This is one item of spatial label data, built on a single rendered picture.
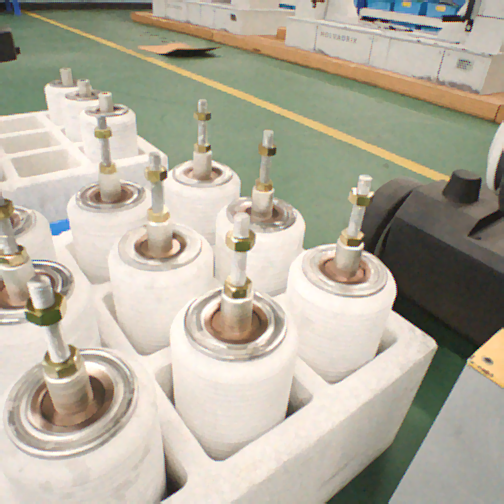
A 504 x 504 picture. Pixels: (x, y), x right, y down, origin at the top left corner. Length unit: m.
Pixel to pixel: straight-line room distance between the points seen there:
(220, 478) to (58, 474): 0.11
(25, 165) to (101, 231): 0.41
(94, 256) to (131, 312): 0.11
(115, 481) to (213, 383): 0.08
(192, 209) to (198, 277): 0.15
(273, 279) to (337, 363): 0.11
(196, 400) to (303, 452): 0.09
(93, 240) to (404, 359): 0.33
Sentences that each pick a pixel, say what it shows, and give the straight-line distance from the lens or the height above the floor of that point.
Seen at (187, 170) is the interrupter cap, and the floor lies 0.25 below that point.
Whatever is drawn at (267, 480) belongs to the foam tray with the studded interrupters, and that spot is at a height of 0.17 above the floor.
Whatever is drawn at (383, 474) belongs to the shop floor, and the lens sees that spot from 0.55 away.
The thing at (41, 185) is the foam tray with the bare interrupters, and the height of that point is 0.17.
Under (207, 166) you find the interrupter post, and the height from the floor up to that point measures 0.27.
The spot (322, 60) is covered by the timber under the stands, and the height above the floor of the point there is 0.06.
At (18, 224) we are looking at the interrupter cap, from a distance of 0.45.
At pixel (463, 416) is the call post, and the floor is 0.28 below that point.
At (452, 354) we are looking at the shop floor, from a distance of 0.72.
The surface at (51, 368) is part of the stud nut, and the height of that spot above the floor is 0.29.
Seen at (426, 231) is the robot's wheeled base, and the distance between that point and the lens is 0.64.
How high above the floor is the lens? 0.46
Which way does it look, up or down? 34 degrees down
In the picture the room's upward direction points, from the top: 4 degrees clockwise
